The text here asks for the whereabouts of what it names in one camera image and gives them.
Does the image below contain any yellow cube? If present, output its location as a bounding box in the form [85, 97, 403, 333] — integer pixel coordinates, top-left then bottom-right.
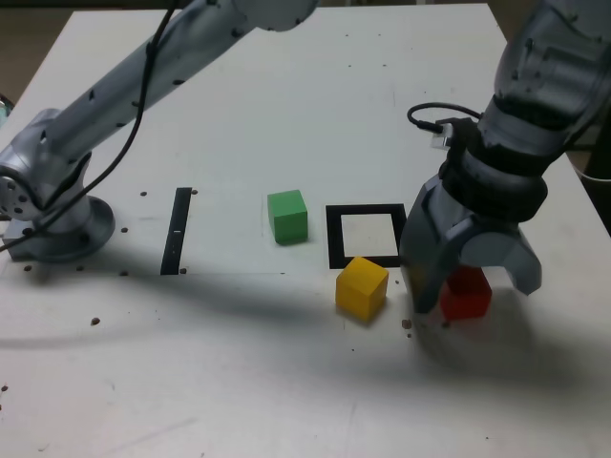
[335, 256, 390, 322]

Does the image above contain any red cube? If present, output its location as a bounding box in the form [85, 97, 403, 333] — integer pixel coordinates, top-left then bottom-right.
[437, 265, 494, 322]

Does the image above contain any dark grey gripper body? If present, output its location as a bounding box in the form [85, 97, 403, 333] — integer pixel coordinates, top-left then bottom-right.
[412, 173, 520, 240]

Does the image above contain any green cube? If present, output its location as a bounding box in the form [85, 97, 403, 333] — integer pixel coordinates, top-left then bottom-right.
[266, 189, 309, 246]

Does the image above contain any black tape strip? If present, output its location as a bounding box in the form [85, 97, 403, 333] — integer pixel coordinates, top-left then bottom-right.
[160, 186, 193, 277]

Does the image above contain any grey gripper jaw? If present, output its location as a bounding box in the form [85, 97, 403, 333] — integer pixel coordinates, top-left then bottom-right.
[460, 230, 544, 297]
[399, 198, 468, 315]

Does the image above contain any small white wrist camera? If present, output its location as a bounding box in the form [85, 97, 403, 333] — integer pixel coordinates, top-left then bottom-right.
[432, 118, 457, 150]

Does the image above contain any black tape square outline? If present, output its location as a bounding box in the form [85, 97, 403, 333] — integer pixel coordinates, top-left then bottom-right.
[325, 203, 410, 269]

